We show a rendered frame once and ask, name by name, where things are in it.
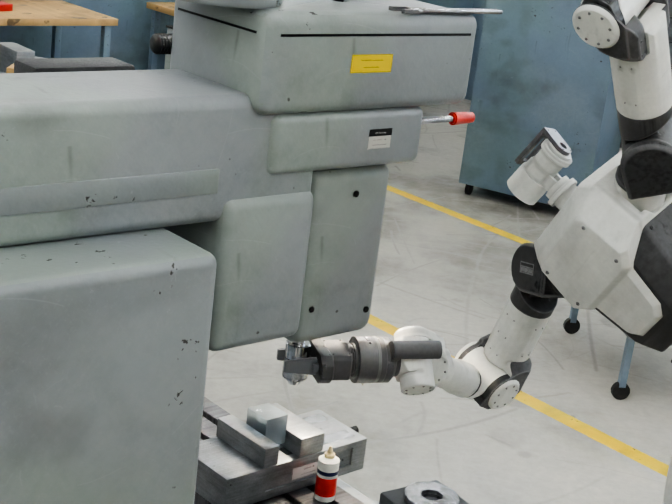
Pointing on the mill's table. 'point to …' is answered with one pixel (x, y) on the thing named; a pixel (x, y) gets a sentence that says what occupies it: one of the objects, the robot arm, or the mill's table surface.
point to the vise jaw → (301, 435)
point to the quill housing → (342, 250)
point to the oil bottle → (326, 476)
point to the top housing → (327, 53)
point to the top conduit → (161, 43)
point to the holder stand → (422, 494)
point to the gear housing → (343, 139)
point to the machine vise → (268, 460)
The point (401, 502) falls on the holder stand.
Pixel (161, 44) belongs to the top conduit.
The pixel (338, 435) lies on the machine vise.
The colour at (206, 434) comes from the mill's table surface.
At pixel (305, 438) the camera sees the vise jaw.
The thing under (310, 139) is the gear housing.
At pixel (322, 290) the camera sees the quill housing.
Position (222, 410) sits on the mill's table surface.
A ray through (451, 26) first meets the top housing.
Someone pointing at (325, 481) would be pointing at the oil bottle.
